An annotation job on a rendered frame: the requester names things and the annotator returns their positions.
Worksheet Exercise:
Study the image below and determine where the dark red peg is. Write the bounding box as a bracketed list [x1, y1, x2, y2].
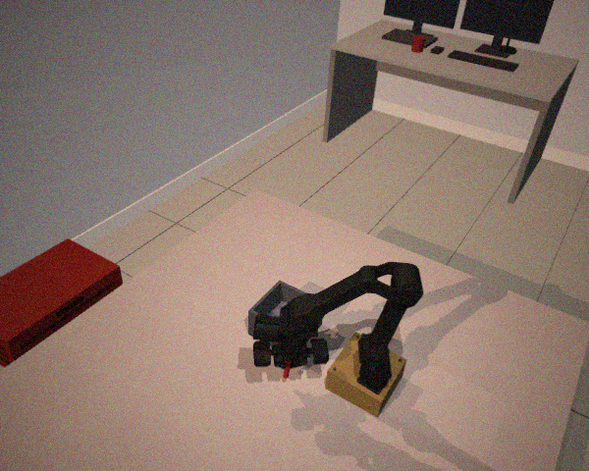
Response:
[284, 360, 292, 379]

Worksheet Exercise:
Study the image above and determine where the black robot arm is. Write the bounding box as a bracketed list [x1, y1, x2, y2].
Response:
[253, 262, 423, 394]

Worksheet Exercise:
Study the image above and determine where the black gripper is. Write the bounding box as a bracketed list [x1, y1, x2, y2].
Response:
[253, 338, 329, 369]

